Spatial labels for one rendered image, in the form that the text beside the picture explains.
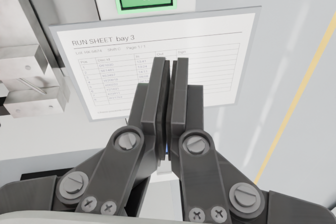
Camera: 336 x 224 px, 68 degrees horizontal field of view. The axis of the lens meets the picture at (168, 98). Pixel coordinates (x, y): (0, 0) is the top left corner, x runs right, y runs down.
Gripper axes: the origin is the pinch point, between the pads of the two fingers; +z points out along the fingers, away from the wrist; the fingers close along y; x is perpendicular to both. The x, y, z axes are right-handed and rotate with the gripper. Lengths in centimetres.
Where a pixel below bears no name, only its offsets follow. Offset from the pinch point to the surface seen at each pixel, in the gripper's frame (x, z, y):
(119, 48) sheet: -6.7, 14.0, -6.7
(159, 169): -35.7, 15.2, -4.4
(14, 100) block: -18.4, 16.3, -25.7
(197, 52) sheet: -8.3, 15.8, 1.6
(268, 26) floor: -68, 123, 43
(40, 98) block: -18.4, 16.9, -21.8
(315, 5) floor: -58, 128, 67
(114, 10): -2.7, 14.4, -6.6
